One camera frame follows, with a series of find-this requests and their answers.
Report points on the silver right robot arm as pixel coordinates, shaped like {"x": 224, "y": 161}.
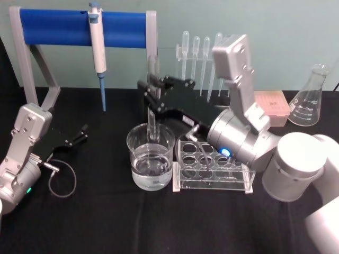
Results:
{"x": 294, "y": 169}

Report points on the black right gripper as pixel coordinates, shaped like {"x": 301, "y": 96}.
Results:
{"x": 185, "y": 103}

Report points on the glass beaker with water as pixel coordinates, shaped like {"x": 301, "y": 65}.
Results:
{"x": 151, "y": 169}

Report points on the black table cloth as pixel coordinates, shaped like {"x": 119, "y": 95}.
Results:
{"x": 106, "y": 225}

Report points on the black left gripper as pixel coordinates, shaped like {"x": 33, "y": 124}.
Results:
{"x": 57, "y": 139}

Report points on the clear acrylic test tube rack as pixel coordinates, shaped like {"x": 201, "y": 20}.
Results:
{"x": 212, "y": 182}

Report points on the white and blue micropipette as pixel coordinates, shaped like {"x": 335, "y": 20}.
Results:
{"x": 97, "y": 47}

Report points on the grey stand with blue bar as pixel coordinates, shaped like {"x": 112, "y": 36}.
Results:
{"x": 53, "y": 29}

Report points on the pink pipette tip box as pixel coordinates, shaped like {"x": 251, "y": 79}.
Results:
{"x": 272, "y": 105}

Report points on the clear acrylic dropper rack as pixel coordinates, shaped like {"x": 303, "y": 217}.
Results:
{"x": 180, "y": 53}

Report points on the clear glass conical flask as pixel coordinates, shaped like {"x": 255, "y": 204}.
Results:
{"x": 307, "y": 105}

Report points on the clear glass test tube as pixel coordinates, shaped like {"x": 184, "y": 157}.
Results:
{"x": 152, "y": 124}

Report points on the clear plastic transfer pipette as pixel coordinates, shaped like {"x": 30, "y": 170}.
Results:
{"x": 217, "y": 39}
{"x": 185, "y": 47}
{"x": 206, "y": 50}
{"x": 196, "y": 47}

